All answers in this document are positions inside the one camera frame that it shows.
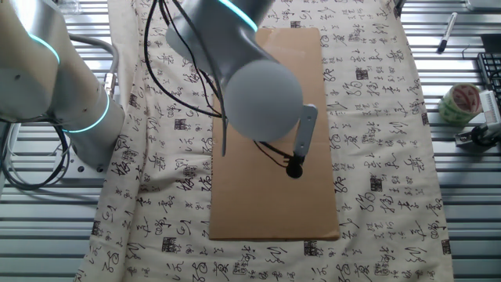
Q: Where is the brown cardboard sheet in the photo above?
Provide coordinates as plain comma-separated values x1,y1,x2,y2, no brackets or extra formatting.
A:
208,27,341,242

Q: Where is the calligraphy print cloth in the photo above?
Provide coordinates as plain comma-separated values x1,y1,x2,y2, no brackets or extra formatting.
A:
74,0,455,282

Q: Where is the packing tape roll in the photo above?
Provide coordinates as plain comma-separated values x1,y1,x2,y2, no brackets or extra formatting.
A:
437,82,485,127

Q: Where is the white marker pen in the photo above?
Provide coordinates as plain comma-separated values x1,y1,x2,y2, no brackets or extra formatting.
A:
436,12,459,55

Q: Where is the black keyboard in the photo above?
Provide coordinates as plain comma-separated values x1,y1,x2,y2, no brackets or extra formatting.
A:
476,52,501,103

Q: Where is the black rectangular object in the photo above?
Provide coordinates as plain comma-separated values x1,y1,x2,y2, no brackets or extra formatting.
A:
480,33,501,54

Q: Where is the black camera cable bundle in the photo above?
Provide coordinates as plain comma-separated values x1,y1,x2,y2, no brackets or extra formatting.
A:
158,0,305,180

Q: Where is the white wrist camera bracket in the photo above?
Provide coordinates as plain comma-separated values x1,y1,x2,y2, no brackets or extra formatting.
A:
293,103,319,157

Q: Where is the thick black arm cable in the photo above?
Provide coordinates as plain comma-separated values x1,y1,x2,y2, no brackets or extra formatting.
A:
143,0,224,119

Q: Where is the grey cable with metal connector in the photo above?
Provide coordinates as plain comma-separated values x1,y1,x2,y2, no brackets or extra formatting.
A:
68,33,121,99

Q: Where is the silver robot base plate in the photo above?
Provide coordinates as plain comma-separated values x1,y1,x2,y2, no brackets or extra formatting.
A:
52,148,107,182

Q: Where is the black floor cable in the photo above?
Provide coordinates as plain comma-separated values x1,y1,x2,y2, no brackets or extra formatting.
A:
0,118,74,191

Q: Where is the camera stand clamp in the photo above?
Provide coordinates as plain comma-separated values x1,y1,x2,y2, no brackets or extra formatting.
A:
453,121,501,150

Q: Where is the white floor cable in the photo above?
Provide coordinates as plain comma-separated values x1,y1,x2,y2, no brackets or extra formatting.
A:
6,128,74,186

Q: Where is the silver finned camera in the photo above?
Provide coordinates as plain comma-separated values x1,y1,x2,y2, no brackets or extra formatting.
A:
478,89,501,125

